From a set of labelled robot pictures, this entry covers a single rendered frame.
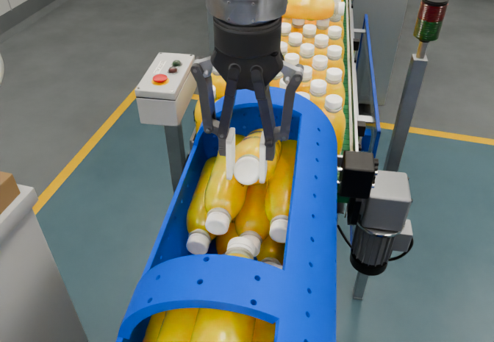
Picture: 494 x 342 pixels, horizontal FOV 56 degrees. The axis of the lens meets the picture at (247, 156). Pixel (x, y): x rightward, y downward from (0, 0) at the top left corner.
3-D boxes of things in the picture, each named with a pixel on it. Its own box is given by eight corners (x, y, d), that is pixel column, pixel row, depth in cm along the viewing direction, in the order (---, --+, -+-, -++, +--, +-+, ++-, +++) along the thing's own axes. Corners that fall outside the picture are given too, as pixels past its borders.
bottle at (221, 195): (237, 168, 94) (218, 237, 80) (212, 145, 91) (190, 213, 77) (262, 152, 91) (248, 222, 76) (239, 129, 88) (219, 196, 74)
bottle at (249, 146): (284, 131, 83) (276, 148, 65) (278, 168, 85) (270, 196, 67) (245, 126, 84) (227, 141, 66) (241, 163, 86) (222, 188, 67)
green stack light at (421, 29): (414, 40, 118) (419, 21, 115) (411, 29, 123) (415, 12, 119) (440, 42, 117) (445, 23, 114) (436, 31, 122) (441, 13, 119)
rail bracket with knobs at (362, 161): (330, 200, 110) (335, 167, 104) (330, 179, 116) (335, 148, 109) (372, 204, 109) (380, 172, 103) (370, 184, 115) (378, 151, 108)
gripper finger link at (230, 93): (241, 69, 52) (229, 66, 52) (224, 143, 59) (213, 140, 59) (247, 54, 55) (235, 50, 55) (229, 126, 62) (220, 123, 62)
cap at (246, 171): (264, 157, 66) (262, 159, 64) (260, 183, 67) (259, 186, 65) (237, 153, 66) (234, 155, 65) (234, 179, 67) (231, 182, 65)
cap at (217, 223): (219, 228, 79) (217, 236, 77) (203, 215, 77) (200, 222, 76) (235, 219, 77) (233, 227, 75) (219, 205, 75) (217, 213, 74)
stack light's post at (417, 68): (352, 298, 192) (413, 59, 122) (352, 290, 195) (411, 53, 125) (362, 300, 192) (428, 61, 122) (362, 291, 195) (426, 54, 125)
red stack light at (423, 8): (419, 21, 115) (423, 6, 112) (415, 11, 119) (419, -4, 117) (445, 23, 114) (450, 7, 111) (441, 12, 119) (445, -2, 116)
